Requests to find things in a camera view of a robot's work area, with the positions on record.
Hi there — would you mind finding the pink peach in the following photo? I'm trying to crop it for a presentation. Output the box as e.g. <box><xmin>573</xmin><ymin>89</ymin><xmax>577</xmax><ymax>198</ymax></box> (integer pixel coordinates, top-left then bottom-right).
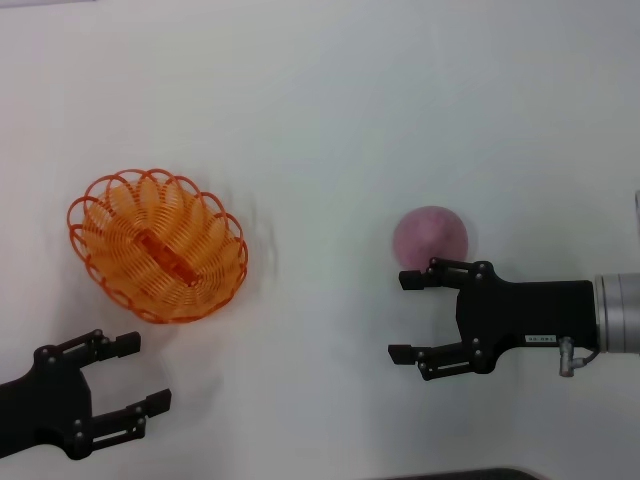
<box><xmin>391</xmin><ymin>204</ymin><xmax>471</xmax><ymax>274</ymax></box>

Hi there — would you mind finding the orange plastic woven basket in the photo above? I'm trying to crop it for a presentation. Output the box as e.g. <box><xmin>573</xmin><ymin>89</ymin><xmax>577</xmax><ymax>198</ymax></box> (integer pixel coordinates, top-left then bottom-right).
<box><xmin>64</xmin><ymin>168</ymin><xmax>250</xmax><ymax>326</ymax></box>

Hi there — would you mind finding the dark rounded robot base edge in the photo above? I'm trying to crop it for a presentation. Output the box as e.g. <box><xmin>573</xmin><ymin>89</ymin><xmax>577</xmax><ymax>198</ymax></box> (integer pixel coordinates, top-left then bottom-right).
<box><xmin>389</xmin><ymin>466</ymin><xmax>544</xmax><ymax>480</ymax></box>

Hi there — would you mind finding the silver connector with thin cable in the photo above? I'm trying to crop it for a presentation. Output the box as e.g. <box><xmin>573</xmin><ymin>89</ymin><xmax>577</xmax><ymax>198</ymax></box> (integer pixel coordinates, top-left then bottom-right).
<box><xmin>557</xmin><ymin>337</ymin><xmax>601</xmax><ymax>377</ymax></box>

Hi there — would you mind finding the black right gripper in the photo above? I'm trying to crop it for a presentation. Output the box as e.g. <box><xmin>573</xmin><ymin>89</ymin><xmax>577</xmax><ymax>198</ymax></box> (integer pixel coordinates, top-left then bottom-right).
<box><xmin>387</xmin><ymin>257</ymin><xmax>599</xmax><ymax>383</ymax></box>

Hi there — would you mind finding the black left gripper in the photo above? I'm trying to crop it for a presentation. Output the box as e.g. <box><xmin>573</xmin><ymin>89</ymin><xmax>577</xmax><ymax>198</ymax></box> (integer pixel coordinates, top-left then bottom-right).
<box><xmin>0</xmin><ymin>328</ymin><xmax>173</xmax><ymax>462</ymax></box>

